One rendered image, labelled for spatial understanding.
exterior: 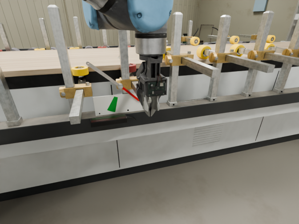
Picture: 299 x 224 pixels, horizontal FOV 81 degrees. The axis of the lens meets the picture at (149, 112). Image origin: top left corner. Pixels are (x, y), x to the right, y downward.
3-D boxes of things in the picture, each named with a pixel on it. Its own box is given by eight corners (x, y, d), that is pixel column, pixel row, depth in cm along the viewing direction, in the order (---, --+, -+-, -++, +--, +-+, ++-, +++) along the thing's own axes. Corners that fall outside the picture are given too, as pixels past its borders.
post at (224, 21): (214, 106, 105) (231, 14, 83) (209, 107, 104) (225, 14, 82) (211, 104, 108) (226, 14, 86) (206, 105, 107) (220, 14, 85)
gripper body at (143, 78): (143, 99, 52) (142, 57, 47) (137, 90, 60) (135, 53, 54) (167, 97, 54) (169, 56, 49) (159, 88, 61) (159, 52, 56)
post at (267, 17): (249, 99, 110) (274, 10, 88) (245, 99, 109) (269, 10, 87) (245, 97, 113) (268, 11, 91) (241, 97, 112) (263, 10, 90)
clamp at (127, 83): (144, 88, 87) (144, 78, 84) (117, 90, 83) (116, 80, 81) (142, 84, 91) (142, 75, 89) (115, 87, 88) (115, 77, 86)
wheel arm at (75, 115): (81, 125, 58) (79, 114, 56) (70, 127, 57) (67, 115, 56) (86, 85, 96) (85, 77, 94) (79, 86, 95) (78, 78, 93)
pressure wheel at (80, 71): (94, 87, 95) (90, 65, 90) (83, 91, 89) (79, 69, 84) (83, 85, 99) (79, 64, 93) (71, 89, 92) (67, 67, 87)
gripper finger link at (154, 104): (153, 122, 59) (154, 96, 55) (149, 114, 64) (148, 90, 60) (162, 121, 59) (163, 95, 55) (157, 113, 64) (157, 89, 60)
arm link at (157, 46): (132, 37, 53) (162, 36, 55) (133, 54, 55) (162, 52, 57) (138, 38, 45) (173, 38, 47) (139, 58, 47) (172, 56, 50)
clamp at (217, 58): (236, 62, 94) (238, 52, 91) (213, 63, 90) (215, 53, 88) (228, 60, 99) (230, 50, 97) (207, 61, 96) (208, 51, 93)
